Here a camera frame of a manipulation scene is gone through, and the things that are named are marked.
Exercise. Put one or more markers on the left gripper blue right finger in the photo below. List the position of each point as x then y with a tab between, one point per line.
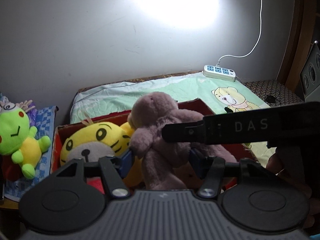
199	163

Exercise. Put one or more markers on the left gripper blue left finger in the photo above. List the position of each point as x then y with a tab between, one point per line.
125	163

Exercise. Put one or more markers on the mauve pink bear plush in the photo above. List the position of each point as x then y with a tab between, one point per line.
162	154

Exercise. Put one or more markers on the yellow tiger plush toy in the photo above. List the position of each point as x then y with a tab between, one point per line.
97	140

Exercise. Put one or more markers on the person's right hand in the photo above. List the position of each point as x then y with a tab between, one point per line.
275	163

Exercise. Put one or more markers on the dark patterned mattress cover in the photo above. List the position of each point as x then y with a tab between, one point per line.
273	93

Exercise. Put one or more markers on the red cardboard box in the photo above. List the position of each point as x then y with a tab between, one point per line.
135	174

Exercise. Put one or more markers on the grey speaker box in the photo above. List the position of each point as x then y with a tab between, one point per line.
310	75

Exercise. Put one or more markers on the green cartoon bear bedsheet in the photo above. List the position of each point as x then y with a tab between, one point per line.
118	97

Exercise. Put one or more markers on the white power strip blue sockets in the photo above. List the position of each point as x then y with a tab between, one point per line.
217	72

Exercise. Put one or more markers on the wooden shelf cabinet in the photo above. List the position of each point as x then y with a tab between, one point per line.
299	44

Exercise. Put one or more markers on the green frog plush toy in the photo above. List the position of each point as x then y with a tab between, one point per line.
17	138

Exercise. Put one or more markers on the blue checkered towel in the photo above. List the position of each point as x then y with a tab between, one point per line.
45	125

